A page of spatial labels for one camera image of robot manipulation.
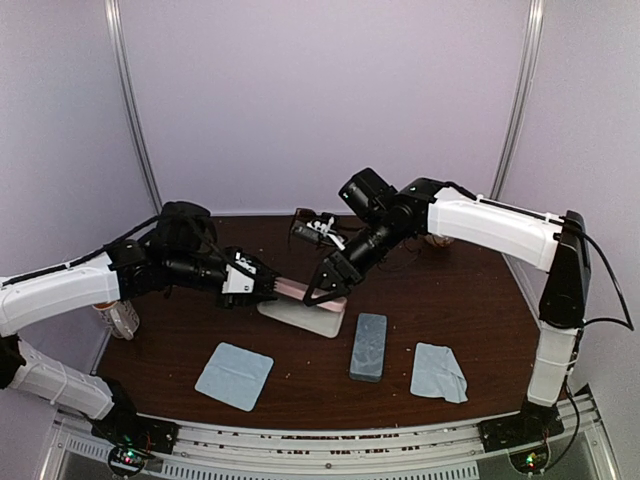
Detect white ceramic bowl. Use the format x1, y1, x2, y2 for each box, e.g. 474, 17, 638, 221
425, 234, 454, 248

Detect aluminium front rail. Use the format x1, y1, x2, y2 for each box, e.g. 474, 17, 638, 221
39, 394, 624, 480

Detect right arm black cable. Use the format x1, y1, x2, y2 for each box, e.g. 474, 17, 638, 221
444, 182, 635, 451

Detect light blue cloth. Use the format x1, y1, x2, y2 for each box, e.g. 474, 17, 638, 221
410, 342, 468, 404
194, 342, 274, 412

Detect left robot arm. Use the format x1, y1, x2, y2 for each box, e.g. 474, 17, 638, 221
1, 201, 278, 444

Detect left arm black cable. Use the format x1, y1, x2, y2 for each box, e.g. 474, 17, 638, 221
59, 209, 221, 281

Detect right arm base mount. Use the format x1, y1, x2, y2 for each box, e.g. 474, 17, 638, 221
478, 414, 565, 476

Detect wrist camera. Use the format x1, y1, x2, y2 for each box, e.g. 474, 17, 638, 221
294, 212, 349, 251
221, 251, 258, 294

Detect right aluminium frame post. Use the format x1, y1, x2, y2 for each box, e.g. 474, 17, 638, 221
490, 0, 546, 199

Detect grey-blue glasses case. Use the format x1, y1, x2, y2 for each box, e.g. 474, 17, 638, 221
349, 313, 388, 383

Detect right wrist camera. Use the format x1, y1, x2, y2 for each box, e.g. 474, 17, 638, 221
294, 212, 349, 251

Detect pink glasses case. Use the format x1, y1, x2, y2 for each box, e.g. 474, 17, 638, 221
257, 277, 347, 338

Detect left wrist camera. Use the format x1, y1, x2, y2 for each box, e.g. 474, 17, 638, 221
221, 251, 258, 294

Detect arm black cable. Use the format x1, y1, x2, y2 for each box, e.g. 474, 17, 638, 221
59, 209, 221, 281
444, 182, 635, 451

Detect patterned mug orange inside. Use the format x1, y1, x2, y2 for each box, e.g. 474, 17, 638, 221
93, 301, 140, 341

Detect left aluminium frame post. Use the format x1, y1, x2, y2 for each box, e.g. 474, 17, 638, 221
104, 0, 162, 213

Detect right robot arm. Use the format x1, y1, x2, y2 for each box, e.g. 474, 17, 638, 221
303, 168, 591, 442

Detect dark sunglasses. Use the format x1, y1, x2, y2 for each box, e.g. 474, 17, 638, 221
287, 207, 346, 253

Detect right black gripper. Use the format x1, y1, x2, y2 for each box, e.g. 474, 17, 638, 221
304, 215, 411, 304

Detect aluminium frame post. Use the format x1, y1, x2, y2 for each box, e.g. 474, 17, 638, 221
490, 0, 546, 199
104, 0, 162, 213

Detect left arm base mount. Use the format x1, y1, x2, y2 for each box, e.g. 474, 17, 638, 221
90, 417, 179, 478

